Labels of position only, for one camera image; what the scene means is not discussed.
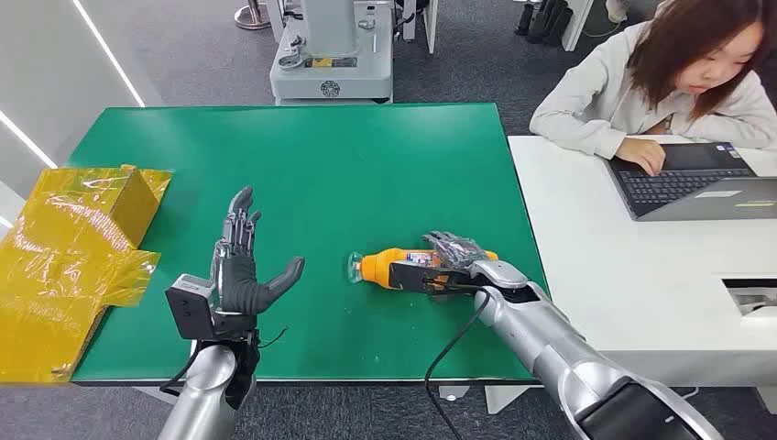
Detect black shoes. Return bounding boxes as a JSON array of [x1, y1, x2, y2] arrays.
[[514, 0, 575, 48]]

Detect person's hand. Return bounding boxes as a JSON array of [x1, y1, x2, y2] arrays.
[[614, 137, 667, 177]]

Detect chrome stanchion base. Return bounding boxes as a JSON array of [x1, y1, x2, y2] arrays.
[[234, 0, 272, 31]]

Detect white furniture panel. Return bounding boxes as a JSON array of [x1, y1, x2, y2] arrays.
[[422, 0, 440, 55]]

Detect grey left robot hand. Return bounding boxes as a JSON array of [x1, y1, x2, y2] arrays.
[[209, 186, 306, 319]]

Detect white desk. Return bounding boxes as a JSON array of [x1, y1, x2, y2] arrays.
[[508, 134, 777, 390]]

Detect person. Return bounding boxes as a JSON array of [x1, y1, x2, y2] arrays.
[[529, 0, 777, 177]]

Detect yellow taped cardboard box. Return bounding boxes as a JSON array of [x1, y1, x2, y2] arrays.
[[0, 163, 173, 385]]

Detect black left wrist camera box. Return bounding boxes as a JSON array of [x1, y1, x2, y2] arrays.
[[165, 274, 221, 341]]

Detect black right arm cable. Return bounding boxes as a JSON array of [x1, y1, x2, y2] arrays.
[[423, 283, 494, 440]]

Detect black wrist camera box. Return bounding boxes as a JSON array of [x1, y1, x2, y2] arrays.
[[165, 274, 221, 341], [388, 262, 482, 298]]

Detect orange drink bottle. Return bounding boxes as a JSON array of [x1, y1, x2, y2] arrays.
[[346, 247, 499, 291]]

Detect green table mat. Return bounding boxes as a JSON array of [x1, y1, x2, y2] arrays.
[[65, 103, 551, 386]]

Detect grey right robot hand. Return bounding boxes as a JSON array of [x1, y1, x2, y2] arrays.
[[422, 231, 539, 303]]

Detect dark grey laptop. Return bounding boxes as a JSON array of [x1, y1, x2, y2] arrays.
[[607, 141, 777, 222]]

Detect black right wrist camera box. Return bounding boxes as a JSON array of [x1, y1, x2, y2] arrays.
[[388, 262, 482, 298]]

